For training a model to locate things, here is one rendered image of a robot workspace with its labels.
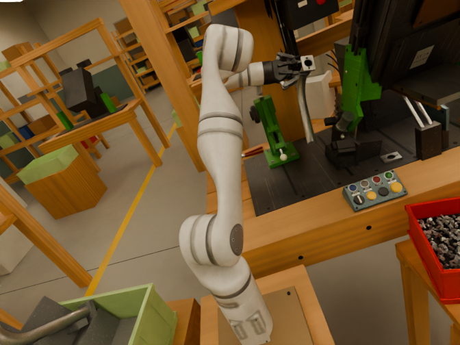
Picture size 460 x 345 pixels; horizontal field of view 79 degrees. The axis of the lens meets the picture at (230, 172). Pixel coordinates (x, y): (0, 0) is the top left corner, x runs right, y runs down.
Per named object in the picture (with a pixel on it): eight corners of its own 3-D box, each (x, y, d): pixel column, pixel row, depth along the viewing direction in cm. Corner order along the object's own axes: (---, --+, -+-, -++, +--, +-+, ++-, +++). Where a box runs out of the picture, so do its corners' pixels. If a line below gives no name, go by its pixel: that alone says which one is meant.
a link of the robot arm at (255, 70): (259, 74, 102) (241, 76, 102) (261, 54, 91) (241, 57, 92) (262, 96, 100) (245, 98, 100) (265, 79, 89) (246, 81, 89)
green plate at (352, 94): (379, 115, 90) (391, 44, 80) (354, 118, 90) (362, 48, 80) (362, 104, 100) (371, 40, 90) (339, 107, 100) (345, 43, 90)
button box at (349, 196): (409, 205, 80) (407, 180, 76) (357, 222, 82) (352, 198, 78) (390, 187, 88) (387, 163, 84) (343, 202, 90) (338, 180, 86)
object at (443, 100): (502, 86, 70) (504, 74, 68) (437, 111, 72) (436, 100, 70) (406, 62, 103) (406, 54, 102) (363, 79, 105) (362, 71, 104)
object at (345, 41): (443, 105, 107) (444, 9, 91) (365, 133, 111) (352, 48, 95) (413, 93, 123) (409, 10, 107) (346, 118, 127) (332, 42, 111)
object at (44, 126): (100, 159, 554) (15, 42, 444) (5, 194, 607) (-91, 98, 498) (110, 146, 599) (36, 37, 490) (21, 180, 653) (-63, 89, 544)
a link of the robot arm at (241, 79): (249, 90, 91) (246, 61, 90) (202, 96, 91) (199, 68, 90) (248, 93, 98) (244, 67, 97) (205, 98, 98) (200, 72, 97)
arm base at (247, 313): (277, 339, 61) (254, 290, 53) (237, 351, 61) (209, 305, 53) (267, 302, 69) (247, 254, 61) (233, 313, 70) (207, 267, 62)
